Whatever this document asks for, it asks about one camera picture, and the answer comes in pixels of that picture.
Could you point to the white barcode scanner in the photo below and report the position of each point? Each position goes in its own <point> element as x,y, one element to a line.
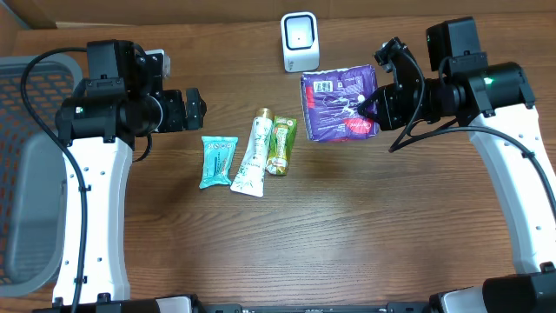
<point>300,42</point>

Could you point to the green yellow snack pouch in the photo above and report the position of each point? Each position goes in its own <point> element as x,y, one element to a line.
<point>282,141</point>

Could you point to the white green cosmetic tube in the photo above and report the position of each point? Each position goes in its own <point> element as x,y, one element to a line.
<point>249,180</point>

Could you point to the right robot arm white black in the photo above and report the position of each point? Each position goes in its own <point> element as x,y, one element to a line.
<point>495,106</point>

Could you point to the grey plastic mesh basket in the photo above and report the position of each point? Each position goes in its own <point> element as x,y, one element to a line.
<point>33,193</point>

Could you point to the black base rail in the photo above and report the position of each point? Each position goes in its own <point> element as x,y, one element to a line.
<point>192,304</point>

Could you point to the teal wet wipes pack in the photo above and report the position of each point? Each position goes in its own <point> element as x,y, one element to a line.
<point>218,154</point>

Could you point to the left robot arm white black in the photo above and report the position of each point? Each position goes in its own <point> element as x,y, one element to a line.
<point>121,99</point>

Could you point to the purple sanitary pad pack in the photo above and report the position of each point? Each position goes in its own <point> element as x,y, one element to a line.
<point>330,100</point>

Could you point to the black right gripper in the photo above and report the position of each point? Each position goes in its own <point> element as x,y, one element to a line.
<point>391,118</point>

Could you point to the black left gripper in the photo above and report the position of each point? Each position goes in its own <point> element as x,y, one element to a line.
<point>179,115</point>

